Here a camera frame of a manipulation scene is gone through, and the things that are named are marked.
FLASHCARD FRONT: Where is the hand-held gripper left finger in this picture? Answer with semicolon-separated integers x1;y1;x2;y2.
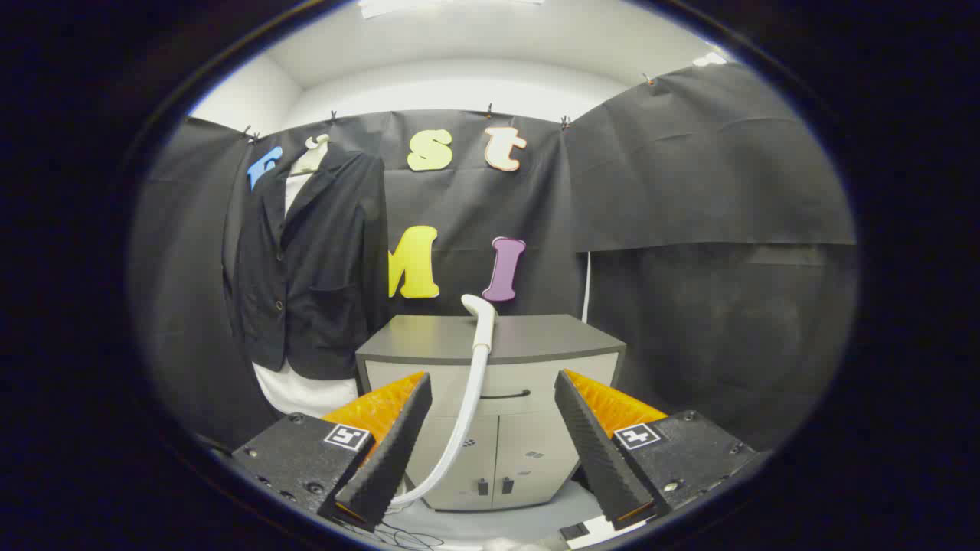
231;372;433;533

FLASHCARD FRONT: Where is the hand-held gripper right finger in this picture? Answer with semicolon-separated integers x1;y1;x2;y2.
554;369;766;532

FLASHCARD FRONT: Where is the white shirt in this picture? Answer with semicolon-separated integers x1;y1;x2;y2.
253;172;361;419

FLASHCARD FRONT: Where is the white garment steamer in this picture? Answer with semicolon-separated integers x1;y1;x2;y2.
387;293;498;507

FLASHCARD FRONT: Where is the black jacket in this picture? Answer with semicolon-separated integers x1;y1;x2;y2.
222;145;390;381

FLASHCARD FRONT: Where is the white clothes hanger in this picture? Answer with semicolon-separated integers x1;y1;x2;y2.
291;134;332;177

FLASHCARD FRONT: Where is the grey cabinet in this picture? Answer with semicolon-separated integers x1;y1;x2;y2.
355;314;627;512

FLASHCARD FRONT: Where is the black backdrop cloth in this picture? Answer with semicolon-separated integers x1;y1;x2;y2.
126;61;858;460

